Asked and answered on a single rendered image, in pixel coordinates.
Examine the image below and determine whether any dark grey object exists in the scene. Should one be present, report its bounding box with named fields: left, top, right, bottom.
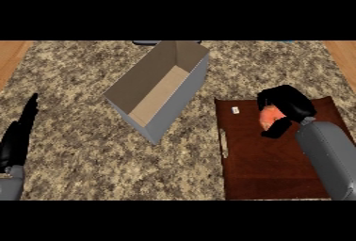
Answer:
left=131, top=40, right=202, bottom=46

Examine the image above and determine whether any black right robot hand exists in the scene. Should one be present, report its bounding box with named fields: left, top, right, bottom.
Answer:
left=255, top=84, right=318, bottom=139

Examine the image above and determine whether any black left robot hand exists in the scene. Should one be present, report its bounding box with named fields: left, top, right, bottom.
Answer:
left=0, top=92, right=39, bottom=173

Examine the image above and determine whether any dark brown wooden tray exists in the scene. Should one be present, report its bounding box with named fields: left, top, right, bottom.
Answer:
left=212, top=95, right=356, bottom=201

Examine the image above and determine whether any grey cardboard box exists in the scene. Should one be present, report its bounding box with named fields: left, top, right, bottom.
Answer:
left=101, top=40, right=211, bottom=146

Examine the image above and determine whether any orange squash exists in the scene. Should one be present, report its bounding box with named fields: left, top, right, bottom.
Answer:
left=258, top=104, right=287, bottom=131

